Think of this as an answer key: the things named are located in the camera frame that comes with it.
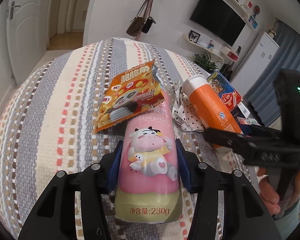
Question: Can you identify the red blue card box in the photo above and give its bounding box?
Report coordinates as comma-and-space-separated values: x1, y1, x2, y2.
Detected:
207, 70, 242, 111

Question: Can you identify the orange white canister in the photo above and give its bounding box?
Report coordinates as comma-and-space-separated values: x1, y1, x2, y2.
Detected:
182, 74, 242, 134

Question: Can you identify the white heart-print wrapper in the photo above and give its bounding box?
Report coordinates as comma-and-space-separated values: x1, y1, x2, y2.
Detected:
172, 80, 205, 133

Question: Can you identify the pink cow drink bottle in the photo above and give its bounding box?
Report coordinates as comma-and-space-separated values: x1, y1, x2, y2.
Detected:
115, 91, 183, 224

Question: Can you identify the orange panda snack bag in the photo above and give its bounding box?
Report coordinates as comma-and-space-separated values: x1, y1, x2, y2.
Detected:
95, 60, 164, 133

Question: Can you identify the person's right hand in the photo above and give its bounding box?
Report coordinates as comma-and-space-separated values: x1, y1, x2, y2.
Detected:
257, 167, 300, 215

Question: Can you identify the white blue milk box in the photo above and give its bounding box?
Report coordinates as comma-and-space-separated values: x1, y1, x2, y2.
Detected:
231, 102, 259, 125

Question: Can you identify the black guitar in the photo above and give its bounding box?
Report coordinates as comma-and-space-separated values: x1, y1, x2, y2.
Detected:
219, 63, 234, 81

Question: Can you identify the white refrigerator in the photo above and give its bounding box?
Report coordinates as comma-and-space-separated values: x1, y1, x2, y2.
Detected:
230, 31, 280, 97

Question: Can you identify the potted green plant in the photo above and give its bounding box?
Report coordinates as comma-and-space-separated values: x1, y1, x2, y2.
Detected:
193, 53, 219, 74

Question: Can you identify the blue curtain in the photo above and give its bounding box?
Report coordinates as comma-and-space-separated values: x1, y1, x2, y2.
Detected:
244, 18, 300, 128

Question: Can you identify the striped woven tablecloth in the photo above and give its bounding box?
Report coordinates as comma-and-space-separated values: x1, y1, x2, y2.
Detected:
0, 37, 261, 240

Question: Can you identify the framed butterfly picture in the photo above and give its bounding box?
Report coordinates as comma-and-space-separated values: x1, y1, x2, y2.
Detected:
188, 30, 200, 43

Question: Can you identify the black hanging pouch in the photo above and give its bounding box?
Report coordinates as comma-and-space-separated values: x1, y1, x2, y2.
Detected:
141, 16, 156, 34

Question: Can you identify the brown hanging handbag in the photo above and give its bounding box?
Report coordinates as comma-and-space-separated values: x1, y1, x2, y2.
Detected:
126, 0, 149, 37

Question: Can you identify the pink coat rack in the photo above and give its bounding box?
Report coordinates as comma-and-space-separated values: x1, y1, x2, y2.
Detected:
135, 0, 154, 41

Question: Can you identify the white open door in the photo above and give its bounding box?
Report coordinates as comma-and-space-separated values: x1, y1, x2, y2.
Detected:
6, 0, 51, 85

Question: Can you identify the white red wall cubby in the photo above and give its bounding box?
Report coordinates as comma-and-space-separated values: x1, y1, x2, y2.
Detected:
221, 46, 239, 62

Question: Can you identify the white wall shelf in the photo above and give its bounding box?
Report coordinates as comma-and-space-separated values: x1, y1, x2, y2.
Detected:
183, 34, 224, 63

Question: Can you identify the black wall television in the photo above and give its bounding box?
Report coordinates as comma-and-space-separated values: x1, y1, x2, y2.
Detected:
190, 0, 245, 46

